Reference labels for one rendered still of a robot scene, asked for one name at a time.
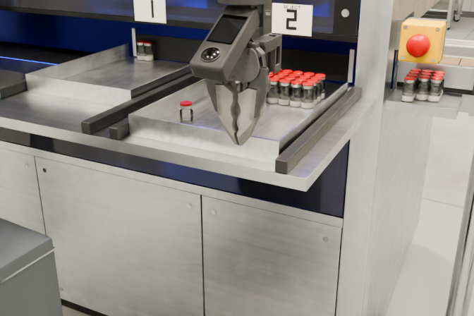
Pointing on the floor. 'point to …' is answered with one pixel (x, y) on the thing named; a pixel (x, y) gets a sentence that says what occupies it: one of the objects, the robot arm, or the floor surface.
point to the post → (368, 132)
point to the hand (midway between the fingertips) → (237, 138)
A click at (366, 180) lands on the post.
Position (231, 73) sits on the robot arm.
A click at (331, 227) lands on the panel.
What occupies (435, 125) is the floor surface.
